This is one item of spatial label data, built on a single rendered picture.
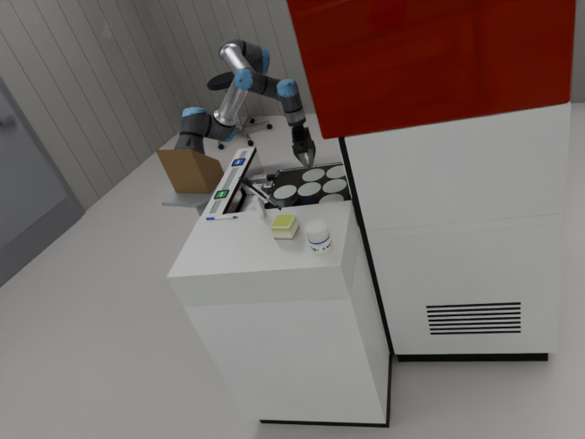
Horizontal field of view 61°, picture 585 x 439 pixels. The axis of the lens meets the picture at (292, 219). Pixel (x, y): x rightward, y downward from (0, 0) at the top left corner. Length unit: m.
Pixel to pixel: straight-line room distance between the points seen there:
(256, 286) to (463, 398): 1.10
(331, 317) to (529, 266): 0.77
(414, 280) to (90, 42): 3.84
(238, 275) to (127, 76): 3.82
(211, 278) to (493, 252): 1.02
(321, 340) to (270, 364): 0.28
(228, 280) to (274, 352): 0.39
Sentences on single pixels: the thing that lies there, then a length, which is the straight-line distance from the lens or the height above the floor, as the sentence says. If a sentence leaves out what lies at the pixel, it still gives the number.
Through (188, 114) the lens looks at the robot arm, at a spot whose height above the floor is 1.17.
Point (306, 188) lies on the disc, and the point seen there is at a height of 0.90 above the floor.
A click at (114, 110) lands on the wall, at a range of 5.12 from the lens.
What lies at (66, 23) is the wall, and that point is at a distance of 4.94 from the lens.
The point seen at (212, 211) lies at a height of 0.96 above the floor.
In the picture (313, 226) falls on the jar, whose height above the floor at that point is 1.06.
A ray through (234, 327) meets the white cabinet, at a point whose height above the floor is 0.69.
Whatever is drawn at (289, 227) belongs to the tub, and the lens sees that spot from 1.66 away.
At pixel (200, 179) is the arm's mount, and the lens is 2.44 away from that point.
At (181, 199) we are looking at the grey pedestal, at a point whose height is 0.82.
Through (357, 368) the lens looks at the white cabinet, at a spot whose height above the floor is 0.45.
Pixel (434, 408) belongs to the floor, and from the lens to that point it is 2.34.
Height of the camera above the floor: 1.98
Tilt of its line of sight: 34 degrees down
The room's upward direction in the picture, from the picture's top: 19 degrees counter-clockwise
